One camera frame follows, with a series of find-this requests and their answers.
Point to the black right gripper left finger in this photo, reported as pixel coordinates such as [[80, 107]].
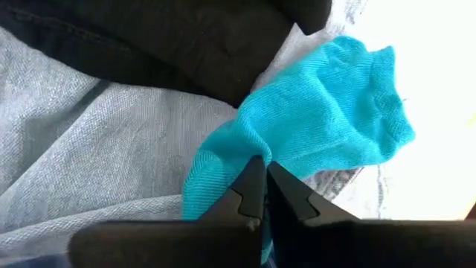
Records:
[[230, 231]]

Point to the black garment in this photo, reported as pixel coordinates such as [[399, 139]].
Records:
[[167, 37]]

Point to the teal sock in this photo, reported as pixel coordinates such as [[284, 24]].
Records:
[[316, 111]]

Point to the grey heathered garment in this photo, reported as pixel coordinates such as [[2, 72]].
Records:
[[93, 149]]

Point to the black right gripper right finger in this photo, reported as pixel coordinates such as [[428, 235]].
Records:
[[297, 231]]

